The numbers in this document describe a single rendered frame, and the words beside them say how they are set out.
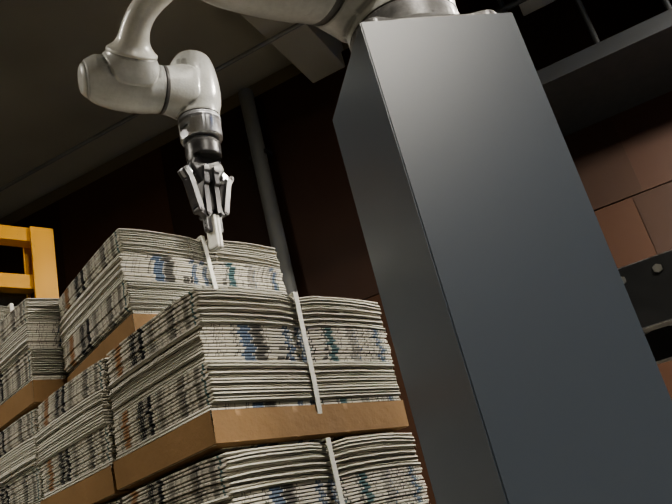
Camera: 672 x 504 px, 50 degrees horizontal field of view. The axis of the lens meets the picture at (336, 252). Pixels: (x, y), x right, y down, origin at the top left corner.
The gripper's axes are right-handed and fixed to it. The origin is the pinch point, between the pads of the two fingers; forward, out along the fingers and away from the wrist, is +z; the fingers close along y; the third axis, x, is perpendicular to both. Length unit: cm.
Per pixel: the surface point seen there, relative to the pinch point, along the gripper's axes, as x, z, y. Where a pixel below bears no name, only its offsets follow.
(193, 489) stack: 22, 49, 27
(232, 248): -2.4, 1.7, -6.3
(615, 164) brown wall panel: -35, -107, -352
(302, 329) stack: 29.7, 28.5, 9.2
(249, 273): -0.8, 7.6, -8.5
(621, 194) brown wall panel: -37, -87, -351
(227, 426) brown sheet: 30, 42, 26
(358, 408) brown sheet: 31, 41, 1
